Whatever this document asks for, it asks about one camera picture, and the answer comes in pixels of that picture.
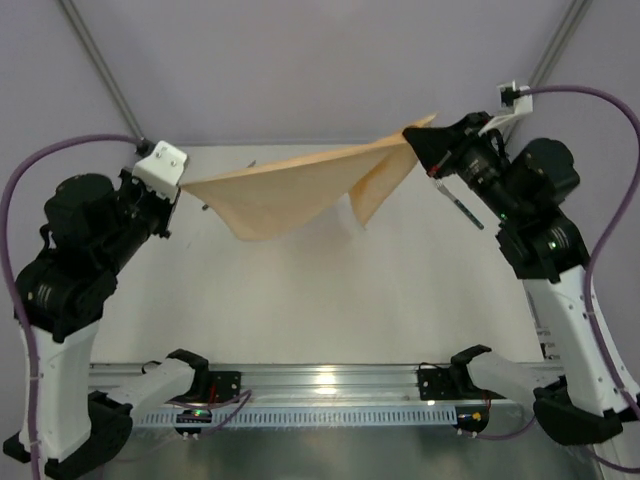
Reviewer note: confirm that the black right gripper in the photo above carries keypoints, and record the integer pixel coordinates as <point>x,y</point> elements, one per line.
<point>451,154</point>

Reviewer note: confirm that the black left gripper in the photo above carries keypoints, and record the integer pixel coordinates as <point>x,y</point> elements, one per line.
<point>163,211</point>

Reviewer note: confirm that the beige cloth napkin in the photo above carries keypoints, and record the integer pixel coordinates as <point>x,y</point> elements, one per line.
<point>266,201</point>

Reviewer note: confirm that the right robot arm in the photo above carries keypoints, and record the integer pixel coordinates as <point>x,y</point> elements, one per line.
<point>592,399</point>

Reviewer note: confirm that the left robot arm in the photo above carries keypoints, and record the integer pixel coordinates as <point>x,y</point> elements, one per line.
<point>92,231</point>

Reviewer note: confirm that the left controller board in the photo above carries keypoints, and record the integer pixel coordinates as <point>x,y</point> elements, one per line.
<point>191,423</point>

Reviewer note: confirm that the controller board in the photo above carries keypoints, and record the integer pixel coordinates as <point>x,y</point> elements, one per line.
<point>471,422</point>
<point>191,423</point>

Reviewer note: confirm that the right controller board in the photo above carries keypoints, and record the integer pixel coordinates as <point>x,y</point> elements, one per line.
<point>471,422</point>

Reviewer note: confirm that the green handled fork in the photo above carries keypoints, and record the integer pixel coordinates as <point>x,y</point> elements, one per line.
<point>459,204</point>

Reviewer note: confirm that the green handled knife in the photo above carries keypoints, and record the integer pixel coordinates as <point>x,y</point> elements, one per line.
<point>250,165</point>

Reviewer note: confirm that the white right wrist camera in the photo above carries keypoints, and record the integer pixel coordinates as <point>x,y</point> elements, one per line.
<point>516,102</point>

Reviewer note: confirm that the right rear aluminium post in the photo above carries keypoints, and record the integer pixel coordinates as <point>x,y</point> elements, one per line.
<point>569,22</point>

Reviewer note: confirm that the aluminium post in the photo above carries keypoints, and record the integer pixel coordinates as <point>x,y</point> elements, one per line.
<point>82,33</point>
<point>569,22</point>

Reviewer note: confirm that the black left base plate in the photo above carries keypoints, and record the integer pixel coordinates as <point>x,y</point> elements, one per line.
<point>224,386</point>

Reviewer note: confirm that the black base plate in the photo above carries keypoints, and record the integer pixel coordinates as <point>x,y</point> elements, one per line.
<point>224,386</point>
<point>434,383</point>

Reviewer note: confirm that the left rear aluminium post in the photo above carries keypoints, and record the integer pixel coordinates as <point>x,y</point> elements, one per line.
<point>82,33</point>

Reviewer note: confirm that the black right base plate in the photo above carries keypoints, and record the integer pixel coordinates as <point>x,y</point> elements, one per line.
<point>434,383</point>

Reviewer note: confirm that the front aluminium rail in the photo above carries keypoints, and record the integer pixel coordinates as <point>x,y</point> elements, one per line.
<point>328,385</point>

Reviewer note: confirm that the slotted cable duct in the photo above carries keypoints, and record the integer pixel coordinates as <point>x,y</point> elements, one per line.
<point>332,416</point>

